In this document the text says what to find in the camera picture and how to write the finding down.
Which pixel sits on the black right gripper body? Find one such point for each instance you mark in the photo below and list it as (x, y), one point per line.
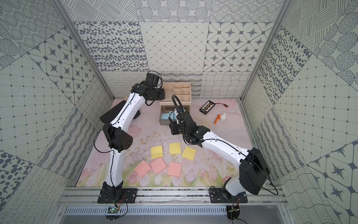
(176, 129)

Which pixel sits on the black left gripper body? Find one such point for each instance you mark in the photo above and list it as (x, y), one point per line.
(158, 94)

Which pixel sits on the translucent drawer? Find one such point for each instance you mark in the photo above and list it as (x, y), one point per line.
(165, 109)

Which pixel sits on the blue sticky pad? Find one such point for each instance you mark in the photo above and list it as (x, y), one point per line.
(169, 116)

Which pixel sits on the beige drawer organizer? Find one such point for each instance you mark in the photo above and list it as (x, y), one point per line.
(182, 90)

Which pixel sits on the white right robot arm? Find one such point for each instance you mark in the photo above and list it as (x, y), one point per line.
(253, 168)

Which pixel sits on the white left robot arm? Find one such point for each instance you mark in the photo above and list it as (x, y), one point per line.
(120, 141)

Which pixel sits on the yellow sticky pad middle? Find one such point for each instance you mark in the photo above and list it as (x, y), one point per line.
(175, 148)

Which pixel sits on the yellow sticky pad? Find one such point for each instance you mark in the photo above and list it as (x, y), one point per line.
(189, 153)
(175, 148)
(157, 152)

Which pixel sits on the yellow sticky pad right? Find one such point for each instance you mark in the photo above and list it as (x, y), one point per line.
(189, 153)

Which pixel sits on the yellow sticky pad left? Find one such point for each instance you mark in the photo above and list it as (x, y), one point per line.
(157, 152)

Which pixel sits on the pink sticky pad middle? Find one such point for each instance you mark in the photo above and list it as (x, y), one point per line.
(158, 165)

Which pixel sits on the pink sticky pad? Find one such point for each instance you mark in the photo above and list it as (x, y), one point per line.
(158, 165)
(174, 169)
(142, 168)

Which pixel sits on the pink sticky pad right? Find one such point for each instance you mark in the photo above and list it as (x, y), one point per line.
(174, 169)

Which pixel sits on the pink sticky pad left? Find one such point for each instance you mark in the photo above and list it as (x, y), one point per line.
(142, 168)

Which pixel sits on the floral pink table mat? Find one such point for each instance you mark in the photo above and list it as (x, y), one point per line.
(207, 169)

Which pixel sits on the black battery holder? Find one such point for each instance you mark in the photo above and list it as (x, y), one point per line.
(209, 105)

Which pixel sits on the white glue bottle orange cap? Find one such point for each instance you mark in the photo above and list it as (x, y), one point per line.
(221, 117)

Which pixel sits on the black plastic tool case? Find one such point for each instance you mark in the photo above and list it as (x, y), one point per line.
(122, 114)

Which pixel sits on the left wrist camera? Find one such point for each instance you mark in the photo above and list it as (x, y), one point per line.
(154, 80)

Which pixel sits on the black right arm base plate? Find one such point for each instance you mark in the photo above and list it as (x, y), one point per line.
(219, 195)

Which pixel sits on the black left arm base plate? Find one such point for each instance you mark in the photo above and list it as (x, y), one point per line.
(125, 195)

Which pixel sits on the aluminium mounting rail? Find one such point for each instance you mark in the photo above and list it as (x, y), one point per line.
(159, 201)

